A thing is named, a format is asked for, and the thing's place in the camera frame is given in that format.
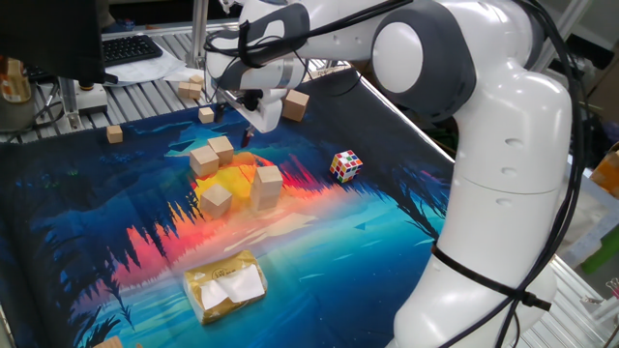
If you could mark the aluminium upright post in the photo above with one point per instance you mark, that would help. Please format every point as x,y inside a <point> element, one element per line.
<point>196,34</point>

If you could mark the Rubik's cube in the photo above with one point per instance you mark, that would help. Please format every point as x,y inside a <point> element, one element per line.
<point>345,166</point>

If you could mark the grey round container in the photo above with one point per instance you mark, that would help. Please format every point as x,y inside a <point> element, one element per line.
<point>14,116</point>

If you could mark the aluminium diagonal strut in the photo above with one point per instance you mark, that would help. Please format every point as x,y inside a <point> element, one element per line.
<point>578,17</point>

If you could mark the orange box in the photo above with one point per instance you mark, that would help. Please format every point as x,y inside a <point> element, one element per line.
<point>607,174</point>

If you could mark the small plain wooden cube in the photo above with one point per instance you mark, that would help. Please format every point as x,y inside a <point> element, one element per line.
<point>195,92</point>
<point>114,134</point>
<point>196,80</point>
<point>206,115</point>
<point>184,90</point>

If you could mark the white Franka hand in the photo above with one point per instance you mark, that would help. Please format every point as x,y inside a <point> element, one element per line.
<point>268,116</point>

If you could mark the white emergency stop box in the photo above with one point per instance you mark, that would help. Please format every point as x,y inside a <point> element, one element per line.
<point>92,100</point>

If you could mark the gold tissue pack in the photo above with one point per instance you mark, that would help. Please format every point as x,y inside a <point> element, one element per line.
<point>213,280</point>

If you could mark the black keyboard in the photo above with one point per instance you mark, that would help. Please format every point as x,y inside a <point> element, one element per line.
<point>128,48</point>

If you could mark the aluminium upright bracket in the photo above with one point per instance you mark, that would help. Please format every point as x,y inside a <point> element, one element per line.
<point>70,104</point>

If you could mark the colourful sunset printed mat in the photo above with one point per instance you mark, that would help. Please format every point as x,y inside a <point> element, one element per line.
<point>338,270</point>

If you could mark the white paper sheets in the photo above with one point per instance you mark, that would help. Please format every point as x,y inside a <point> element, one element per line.
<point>145,71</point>

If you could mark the black monitor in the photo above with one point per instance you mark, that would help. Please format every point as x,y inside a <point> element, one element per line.
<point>48,34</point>

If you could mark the green bin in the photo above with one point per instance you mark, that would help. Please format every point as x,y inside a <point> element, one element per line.
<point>604,251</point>

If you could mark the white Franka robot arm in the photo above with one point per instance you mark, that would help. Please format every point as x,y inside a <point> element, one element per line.
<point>493,193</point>

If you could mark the wooden block piece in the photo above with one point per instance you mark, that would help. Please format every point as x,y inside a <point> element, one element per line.
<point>109,343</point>

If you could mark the large plain wooden cube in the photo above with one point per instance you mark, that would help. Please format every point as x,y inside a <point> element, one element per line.
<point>215,202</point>
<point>222,147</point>
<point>204,162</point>
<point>268,180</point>
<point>296,106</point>
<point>264,201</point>

